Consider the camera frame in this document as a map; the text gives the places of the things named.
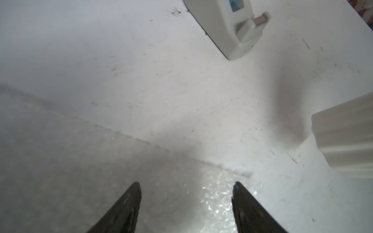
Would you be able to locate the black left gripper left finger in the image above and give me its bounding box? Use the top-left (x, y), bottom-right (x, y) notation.
top-left (87, 182), bottom-right (141, 233)

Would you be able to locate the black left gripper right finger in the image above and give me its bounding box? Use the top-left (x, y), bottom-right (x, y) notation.
top-left (231, 182), bottom-right (287, 233)

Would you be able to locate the clear bubble wrap sheet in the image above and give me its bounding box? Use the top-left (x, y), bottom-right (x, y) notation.
top-left (1, 85), bottom-right (255, 233)

